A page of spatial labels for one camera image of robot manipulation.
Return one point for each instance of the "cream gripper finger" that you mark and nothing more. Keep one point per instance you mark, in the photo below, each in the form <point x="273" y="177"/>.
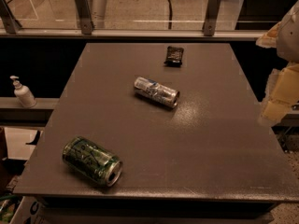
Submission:
<point x="281" y="93"/>
<point x="269" y="39"/>

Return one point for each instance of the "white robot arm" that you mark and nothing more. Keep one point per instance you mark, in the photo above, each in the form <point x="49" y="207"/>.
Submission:
<point x="288" y="36"/>

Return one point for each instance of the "white cardboard box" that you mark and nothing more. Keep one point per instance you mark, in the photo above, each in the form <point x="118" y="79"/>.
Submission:
<point x="28" y="212"/>

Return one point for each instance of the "green soda can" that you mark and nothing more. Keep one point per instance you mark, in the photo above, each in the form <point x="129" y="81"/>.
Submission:
<point x="93" y="161"/>

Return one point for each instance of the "silver redbull can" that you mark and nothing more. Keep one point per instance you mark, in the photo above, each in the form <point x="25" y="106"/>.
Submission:
<point x="156" y="92"/>

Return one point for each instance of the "metal railing post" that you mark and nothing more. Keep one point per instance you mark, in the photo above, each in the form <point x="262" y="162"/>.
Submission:
<point x="84" y="16"/>
<point x="11" y="25"/>
<point x="212" y="11"/>

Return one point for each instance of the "black snack packet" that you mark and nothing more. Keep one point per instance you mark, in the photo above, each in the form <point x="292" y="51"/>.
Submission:
<point x="174" y="56"/>

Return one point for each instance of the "metal railing post far left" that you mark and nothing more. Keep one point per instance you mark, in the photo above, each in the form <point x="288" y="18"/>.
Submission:
<point x="11" y="25"/>

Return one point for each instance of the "metal railing post right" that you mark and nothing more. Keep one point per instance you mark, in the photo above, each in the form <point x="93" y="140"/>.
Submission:
<point x="212" y="11"/>

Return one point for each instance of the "white pump bottle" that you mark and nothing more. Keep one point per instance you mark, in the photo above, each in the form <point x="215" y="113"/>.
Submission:
<point x="23" y="93"/>

